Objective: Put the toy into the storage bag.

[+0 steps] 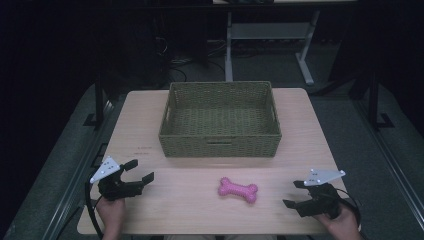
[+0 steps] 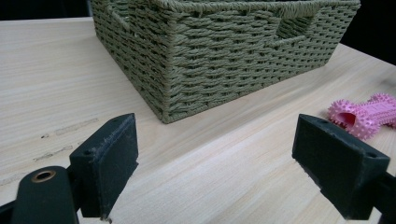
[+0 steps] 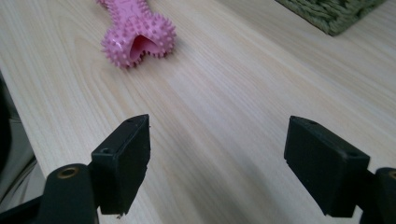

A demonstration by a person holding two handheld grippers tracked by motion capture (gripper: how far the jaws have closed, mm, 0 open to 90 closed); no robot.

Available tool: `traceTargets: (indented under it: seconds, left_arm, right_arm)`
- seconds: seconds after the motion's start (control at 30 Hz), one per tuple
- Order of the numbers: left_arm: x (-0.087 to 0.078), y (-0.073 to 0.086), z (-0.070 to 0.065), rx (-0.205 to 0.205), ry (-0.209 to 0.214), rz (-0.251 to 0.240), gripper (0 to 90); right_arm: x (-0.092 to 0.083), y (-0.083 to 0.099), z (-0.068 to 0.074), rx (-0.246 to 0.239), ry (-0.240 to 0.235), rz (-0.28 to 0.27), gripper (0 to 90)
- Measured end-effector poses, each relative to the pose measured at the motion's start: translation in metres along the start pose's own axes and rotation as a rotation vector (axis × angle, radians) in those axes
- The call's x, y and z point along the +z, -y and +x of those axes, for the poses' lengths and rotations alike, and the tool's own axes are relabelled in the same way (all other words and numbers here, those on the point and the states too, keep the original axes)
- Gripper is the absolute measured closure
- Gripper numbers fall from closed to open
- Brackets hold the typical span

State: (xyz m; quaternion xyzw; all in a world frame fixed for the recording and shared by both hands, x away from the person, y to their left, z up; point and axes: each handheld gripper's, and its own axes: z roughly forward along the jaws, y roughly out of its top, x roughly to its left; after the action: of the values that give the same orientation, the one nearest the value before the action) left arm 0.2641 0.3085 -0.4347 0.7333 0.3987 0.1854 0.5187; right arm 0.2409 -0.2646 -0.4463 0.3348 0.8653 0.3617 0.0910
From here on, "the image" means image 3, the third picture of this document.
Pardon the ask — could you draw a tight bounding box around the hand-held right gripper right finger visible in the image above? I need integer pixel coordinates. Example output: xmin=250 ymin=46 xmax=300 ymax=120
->
xmin=283 ymin=115 xmax=372 ymax=218

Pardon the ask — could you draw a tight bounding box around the pink spiky bone toy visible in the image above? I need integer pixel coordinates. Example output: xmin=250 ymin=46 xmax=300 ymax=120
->
xmin=94 ymin=0 xmax=177 ymax=69

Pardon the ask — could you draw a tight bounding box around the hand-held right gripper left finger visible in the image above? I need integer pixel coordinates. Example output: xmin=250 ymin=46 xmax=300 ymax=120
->
xmin=91 ymin=113 xmax=151 ymax=217

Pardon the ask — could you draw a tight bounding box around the green woven basket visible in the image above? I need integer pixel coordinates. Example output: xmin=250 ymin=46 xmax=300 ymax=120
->
xmin=275 ymin=0 xmax=387 ymax=37

